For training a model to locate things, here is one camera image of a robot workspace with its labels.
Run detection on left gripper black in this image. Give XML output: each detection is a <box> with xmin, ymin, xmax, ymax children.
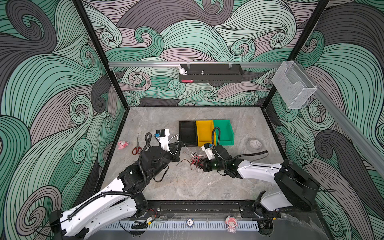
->
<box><xmin>149</xmin><ymin>140</ymin><xmax>182</xmax><ymax>180</ymax></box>

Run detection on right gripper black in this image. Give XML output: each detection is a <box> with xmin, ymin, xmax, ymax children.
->
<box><xmin>195</xmin><ymin>157</ymin><xmax>227</xmax><ymax>173</ymax></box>

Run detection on white cable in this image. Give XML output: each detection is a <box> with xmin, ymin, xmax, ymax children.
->
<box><xmin>167</xmin><ymin>134</ymin><xmax>193</xmax><ymax>157</ymax></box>

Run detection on red cable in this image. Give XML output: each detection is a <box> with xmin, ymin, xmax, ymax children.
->
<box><xmin>188</xmin><ymin>155</ymin><xmax>205</xmax><ymax>172</ymax></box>

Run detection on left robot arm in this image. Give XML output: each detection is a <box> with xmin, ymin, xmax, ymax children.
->
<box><xmin>49</xmin><ymin>129</ymin><xmax>184</xmax><ymax>240</ymax></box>

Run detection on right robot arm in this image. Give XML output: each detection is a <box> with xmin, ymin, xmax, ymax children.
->
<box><xmin>199</xmin><ymin>127</ymin><xmax>320</xmax><ymax>222</ymax></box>

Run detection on black storage bin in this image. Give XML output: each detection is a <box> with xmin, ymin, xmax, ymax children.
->
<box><xmin>179</xmin><ymin>121</ymin><xmax>198</xmax><ymax>147</ymax></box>

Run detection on green storage bin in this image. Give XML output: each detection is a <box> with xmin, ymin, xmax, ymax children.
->
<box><xmin>213</xmin><ymin>120</ymin><xmax>235</xmax><ymax>146</ymax></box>

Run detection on yellow storage bin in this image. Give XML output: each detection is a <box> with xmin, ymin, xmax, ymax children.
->
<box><xmin>196</xmin><ymin>120</ymin><xmax>215</xmax><ymax>147</ymax></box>

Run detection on pink toy figurine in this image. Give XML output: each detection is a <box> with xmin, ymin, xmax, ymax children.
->
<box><xmin>118</xmin><ymin>141</ymin><xmax>129</xmax><ymax>150</ymax></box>

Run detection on round badge button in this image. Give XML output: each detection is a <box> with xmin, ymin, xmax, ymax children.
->
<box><xmin>186</xmin><ymin>218</ymin><xmax>194</xmax><ymax>228</ymax></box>

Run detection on pink doll figurine front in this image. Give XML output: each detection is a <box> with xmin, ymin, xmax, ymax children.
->
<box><xmin>225</xmin><ymin>216</ymin><xmax>238</xmax><ymax>234</ymax></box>

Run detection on white rabbit figurine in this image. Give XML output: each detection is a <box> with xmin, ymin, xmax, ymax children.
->
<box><xmin>178</xmin><ymin>65</ymin><xmax>188</xmax><ymax>75</ymax></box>

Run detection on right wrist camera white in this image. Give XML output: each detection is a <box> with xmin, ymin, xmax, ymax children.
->
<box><xmin>201</xmin><ymin>143</ymin><xmax>215</xmax><ymax>160</ymax></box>

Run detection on red handled scissors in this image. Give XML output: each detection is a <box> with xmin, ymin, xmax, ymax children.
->
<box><xmin>132</xmin><ymin>133</ymin><xmax>142</xmax><ymax>156</ymax></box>

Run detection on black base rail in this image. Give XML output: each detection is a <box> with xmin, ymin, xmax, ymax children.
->
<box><xmin>140</xmin><ymin>199</ymin><xmax>316</xmax><ymax>219</ymax></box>

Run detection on black wall shelf tray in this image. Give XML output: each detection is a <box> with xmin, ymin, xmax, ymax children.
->
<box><xmin>179</xmin><ymin>64</ymin><xmax>244</xmax><ymax>87</ymax></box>

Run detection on aluminium wall rail back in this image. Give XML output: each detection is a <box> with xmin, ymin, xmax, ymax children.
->
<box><xmin>108</xmin><ymin>61</ymin><xmax>283</xmax><ymax>69</ymax></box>

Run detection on aluminium wall rail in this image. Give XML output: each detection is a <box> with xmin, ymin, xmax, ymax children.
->
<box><xmin>108</xmin><ymin>61</ymin><xmax>283</xmax><ymax>69</ymax></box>
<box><xmin>298</xmin><ymin>64</ymin><xmax>384</xmax><ymax>176</ymax></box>

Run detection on white slotted cable duct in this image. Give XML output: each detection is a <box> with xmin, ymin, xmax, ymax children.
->
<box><xmin>98</xmin><ymin>220</ymin><xmax>260</xmax><ymax>232</ymax></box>

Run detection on clear acrylic wall box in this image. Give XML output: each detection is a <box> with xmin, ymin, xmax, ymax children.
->
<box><xmin>272</xmin><ymin>61</ymin><xmax>317</xmax><ymax>110</ymax></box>

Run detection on aluminium wall rail right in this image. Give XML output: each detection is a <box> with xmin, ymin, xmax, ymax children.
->
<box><xmin>298</xmin><ymin>64</ymin><xmax>384</xmax><ymax>176</ymax></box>

